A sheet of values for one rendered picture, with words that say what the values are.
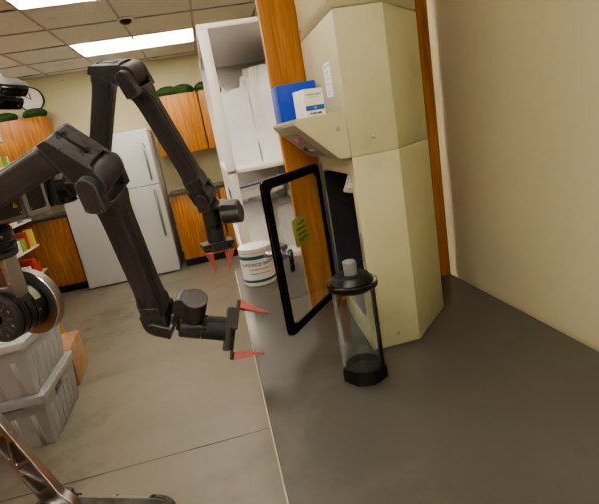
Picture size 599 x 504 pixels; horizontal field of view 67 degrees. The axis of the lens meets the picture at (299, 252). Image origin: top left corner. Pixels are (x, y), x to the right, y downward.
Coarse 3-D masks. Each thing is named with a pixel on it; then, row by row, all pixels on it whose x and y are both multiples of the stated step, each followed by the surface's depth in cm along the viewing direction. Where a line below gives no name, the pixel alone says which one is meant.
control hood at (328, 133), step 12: (300, 120) 96; (312, 120) 97; (324, 120) 97; (336, 120) 98; (288, 132) 113; (300, 132) 101; (312, 132) 97; (324, 132) 98; (336, 132) 98; (312, 144) 106; (324, 144) 98; (336, 144) 99; (348, 144) 99; (324, 156) 112; (336, 156) 100; (348, 156) 100
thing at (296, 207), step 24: (288, 192) 115; (312, 192) 127; (288, 216) 115; (312, 216) 126; (288, 240) 115; (312, 240) 126; (288, 264) 114; (312, 264) 126; (288, 288) 114; (312, 288) 125
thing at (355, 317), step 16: (336, 288) 93; (352, 288) 92; (336, 304) 96; (352, 304) 93; (368, 304) 94; (336, 320) 98; (352, 320) 94; (368, 320) 94; (352, 336) 95; (368, 336) 95; (352, 352) 97; (368, 352) 96; (352, 368) 98; (368, 368) 97
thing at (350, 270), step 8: (344, 264) 95; (352, 264) 94; (344, 272) 96; (352, 272) 95; (360, 272) 96; (368, 272) 95; (336, 280) 94; (344, 280) 93; (352, 280) 93; (360, 280) 93; (368, 280) 93
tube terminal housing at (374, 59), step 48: (336, 48) 94; (384, 48) 96; (336, 96) 102; (384, 96) 98; (384, 144) 101; (384, 192) 103; (432, 192) 120; (384, 240) 106; (432, 240) 121; (384, 288) 109; (432, 288) 121; (384, 336) 112
